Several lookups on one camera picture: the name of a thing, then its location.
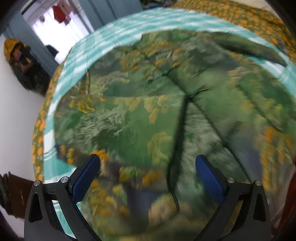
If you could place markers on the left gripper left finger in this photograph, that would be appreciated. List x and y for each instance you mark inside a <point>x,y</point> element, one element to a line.
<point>41,220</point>

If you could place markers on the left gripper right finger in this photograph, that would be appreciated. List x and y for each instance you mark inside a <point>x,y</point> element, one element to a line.
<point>253,221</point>

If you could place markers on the green landscape print jacket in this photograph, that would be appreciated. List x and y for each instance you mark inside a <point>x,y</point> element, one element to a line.
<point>161,127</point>

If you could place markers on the brown wooden dresser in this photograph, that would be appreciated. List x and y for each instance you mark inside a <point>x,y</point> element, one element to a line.
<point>15,193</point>

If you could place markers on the dark garment at window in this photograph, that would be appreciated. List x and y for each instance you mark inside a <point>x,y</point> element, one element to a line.
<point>52,50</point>

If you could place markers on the teal white plaid bedsheet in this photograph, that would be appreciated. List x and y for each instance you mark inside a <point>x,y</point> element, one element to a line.
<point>92,53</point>

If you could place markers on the blue-grey curtain left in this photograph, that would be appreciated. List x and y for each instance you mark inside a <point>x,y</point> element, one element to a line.
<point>19,29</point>

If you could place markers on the blue-grey curtain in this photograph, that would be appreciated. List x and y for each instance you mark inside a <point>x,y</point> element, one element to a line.
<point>102,12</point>
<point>19,29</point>

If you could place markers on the orange floral green quilt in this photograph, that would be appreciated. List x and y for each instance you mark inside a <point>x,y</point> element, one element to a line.
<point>259,21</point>

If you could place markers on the red hanging garment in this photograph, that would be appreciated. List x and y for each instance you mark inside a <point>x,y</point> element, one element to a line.
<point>62,12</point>

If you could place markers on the blue-grey curtain right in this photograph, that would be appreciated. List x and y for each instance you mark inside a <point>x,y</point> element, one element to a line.
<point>102,12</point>

